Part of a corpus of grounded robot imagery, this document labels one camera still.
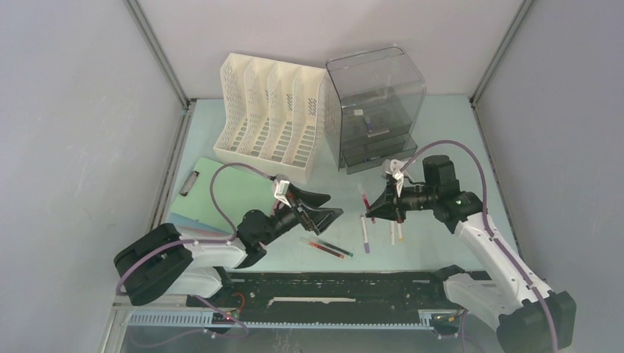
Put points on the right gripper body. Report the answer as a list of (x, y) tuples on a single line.
[(399, 201)]

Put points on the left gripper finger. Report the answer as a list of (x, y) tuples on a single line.
[(322, 217), (299, 196)]

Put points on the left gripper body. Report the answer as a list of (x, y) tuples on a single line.
[(302, 215)]

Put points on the dark gel pen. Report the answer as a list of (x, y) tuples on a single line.
[(336, 248)]

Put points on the clear gel pen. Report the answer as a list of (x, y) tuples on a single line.
[(381, 157)]

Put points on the purple marker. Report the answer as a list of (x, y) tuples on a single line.
[(365, 234), (369, 125)]

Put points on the smoky transparent drawer cabinet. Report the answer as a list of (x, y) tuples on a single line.
[(385, 85)]

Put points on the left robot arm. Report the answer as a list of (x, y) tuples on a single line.
[(166, 261)]

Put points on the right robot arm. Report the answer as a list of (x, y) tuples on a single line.
[(526, 314)]

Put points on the white pink marker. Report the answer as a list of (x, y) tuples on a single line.
[(392, 232)]

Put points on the green clipboard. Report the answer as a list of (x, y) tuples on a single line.
[(236, 190)]

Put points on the white file organizer rack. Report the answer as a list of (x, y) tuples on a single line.
[(275, 115)]

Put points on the pink folder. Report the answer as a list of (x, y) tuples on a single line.
[(198, 233)]

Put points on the blue folder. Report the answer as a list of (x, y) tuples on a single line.
[(183, 222)]

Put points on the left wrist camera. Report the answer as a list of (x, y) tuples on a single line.
[(281, 185)]

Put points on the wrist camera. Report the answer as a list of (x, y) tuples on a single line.
[(281, 185), (394, 168)]

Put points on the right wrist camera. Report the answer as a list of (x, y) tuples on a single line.
[(394, 168)]

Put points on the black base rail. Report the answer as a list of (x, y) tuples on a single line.
[(335, 297)]

